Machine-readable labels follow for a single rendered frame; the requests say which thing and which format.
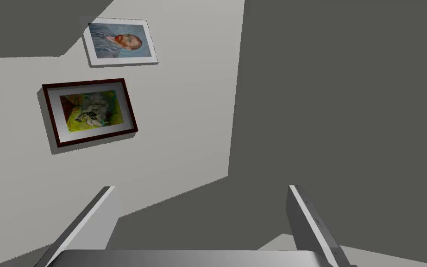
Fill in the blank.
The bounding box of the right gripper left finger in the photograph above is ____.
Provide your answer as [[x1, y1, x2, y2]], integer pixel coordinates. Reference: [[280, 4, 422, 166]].
[[33, 185, 122, 267]]

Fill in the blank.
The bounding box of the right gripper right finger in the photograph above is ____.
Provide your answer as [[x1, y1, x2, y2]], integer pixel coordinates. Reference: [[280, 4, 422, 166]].
[[286, 185, 352, 267]]

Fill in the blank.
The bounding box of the dark framed green painting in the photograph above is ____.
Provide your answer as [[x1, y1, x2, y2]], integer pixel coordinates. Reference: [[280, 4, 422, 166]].
[[41, 77, 139, 148]]

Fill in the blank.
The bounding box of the white framed portrait painting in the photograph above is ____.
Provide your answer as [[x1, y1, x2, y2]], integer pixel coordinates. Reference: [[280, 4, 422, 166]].
[[83, 17, 159, 68]]

